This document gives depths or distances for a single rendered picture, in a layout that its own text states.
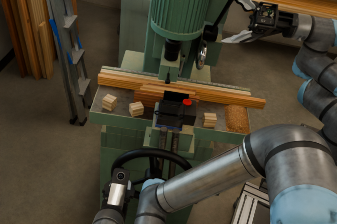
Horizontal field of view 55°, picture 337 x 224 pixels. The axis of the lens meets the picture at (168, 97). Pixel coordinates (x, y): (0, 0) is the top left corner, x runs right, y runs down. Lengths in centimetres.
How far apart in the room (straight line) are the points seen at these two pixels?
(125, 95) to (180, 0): 46
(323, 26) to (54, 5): 135
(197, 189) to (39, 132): 177
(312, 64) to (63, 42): 138
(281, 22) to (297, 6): 218
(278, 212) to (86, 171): 171
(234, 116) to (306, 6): 209
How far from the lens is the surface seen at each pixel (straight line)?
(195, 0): 100
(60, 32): 196
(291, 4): 316
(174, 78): 119
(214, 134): 122
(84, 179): 211
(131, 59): 163
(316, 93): 135
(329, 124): 134
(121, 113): 120
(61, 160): 221
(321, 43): 106
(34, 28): 257
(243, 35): 98
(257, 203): 192
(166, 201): 80
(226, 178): 70
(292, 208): 53
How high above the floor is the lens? 175
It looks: 41 degrees down
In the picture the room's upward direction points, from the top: 11 degrees clockwise
